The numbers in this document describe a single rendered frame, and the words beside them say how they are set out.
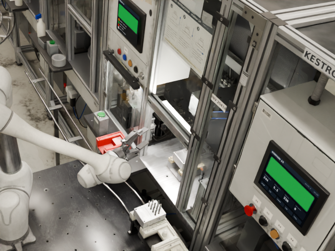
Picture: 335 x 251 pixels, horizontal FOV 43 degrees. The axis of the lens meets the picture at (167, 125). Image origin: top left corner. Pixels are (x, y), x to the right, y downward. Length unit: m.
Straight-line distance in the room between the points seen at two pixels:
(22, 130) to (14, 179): 0.45
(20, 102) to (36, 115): 0.25
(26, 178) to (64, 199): 0.31
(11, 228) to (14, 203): 0.13
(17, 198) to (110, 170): 0.52
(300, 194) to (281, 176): 0.08
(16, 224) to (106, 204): 0.53
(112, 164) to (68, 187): 0.74
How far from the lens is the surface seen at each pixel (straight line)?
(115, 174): 1.78
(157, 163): 2.34
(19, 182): 2.21
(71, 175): 2.56
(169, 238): 2.07
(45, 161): 3.61
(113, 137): 2.39
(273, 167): 1.42
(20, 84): 4.47
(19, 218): 2.13
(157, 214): 2.08
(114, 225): 2.33
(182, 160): 2.21
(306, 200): 1.36
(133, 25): 2.01
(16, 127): 1.79
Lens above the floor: 2.55
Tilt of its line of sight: 39 degrees down
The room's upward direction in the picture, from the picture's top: 10 degrees clockwise
